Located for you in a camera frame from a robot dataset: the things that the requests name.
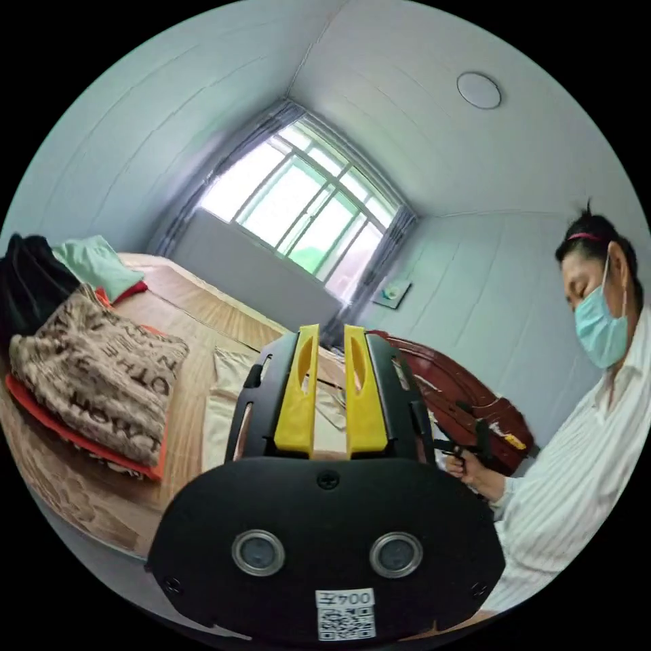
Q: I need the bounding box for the pale pink t-shirt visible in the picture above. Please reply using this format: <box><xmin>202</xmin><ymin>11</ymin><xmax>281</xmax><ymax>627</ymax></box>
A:
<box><xmin>201</xmin><ymin>347</ymin><xmax>352</xmax><ymax>472</ymax></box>

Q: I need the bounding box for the pile of clothes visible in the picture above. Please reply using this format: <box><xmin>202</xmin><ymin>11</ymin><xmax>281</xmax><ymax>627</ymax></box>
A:
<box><xmin>0</xmin><ymin>233</ymin><xmax>191</xmax><ymax>482</ymax></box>

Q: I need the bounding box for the person's body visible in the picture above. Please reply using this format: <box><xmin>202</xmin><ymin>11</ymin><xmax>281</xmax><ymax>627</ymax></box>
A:
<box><xmin>486</xmin><ymin>198</ymin><xmax>651</xmax><ymax>627</ymax></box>

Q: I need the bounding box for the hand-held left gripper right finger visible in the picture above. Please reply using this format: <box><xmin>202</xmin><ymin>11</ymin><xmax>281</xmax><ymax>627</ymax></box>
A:
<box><xmin>343</xmin><ymin>324</ymin><xmax>387</xmax><ymax>458</ymax></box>

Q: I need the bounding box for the grey curtain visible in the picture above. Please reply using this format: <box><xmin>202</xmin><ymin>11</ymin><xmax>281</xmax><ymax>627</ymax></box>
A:
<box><xmin>152</xmin><ymin>99</ymin><xmax>301</xmax><ymax>258</ymax></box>
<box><xmin>325</xmin><ymin>205</ymin><xmax>419</xmax><ymax>339</ymax></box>

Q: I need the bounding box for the wall socket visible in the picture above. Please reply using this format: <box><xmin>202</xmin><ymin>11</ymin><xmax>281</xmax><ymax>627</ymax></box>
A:
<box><xmin>372</xmin><ymin>279</ymin><xmax>412</xmax><ymax>310</ymax></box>

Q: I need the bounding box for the person's right hand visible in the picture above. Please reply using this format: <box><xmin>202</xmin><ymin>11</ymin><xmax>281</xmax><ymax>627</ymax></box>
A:
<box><xmin>445</xmin><ymin>449</ymin><xmax>493</xmax><ymax>497</ymax></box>

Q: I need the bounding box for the person's right forearm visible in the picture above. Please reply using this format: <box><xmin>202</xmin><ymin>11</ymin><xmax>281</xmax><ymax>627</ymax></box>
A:
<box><xmin>480</xmin><ymin>470</ymin><xmax>540</xmax><ymax>530</ymax></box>

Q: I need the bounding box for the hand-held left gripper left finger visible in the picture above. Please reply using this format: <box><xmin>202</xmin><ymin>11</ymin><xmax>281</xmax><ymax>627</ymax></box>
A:
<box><xmin>273</xmin><ymin>323</ymin><xmax>321</xmax><ymax>459</ymax></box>

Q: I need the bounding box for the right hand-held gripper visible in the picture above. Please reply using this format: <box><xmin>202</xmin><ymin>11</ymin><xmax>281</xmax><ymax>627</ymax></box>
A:
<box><xmin>432</xmin><ymin>400</ymin><xmax>479</xmax><ymax>467</ymax></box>

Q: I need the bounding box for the bed with woven mat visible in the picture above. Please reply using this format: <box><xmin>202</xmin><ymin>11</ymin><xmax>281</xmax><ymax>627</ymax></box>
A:
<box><xmin>0</xmin><ymin>252</ymin><xmax>540</xmax><ymax>560</ymax></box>

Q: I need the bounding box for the window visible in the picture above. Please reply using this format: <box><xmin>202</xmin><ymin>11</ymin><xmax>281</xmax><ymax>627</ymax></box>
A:
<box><xmin>199</xmin><ymin>113</ymin><xmax>403</xmax><ymax>301</ymax></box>

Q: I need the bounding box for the round ceiling lamp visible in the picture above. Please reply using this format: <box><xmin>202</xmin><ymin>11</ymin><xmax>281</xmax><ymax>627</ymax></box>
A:
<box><xmin>456</xmin><ymin>71</ymin><xmax>502</xmax><ymax>111</ymax></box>

